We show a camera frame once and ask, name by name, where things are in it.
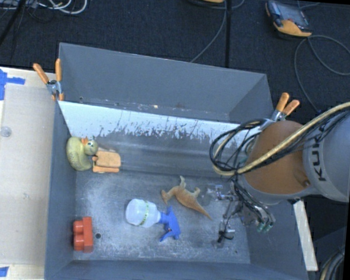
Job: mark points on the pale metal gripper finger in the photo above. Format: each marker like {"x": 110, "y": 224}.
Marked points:
{"x": 227, "y": 221}
{"x": 222, "y": 196}

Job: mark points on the orange toy dinosaur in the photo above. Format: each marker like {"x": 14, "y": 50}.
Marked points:
{"x": 186, "y": 197}

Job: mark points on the grey metal bin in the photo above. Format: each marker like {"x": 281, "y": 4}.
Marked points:
{"x": 143, "y": 213}

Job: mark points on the clear spray bottle blue head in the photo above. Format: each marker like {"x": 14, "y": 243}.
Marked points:
{"x": 141, "y": 213}

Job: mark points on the orange sponge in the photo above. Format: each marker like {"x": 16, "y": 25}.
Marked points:
{"x": 108, "y": 160}

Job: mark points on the red toy brick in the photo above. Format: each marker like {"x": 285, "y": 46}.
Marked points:
{"x": 82, "y": 235}

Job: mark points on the yellow rubber duck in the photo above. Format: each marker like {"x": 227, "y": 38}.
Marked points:
{"x": 78, "y": 156}

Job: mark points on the pale wood flat board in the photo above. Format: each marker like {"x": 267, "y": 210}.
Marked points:
{"x": 20, "y": 177}

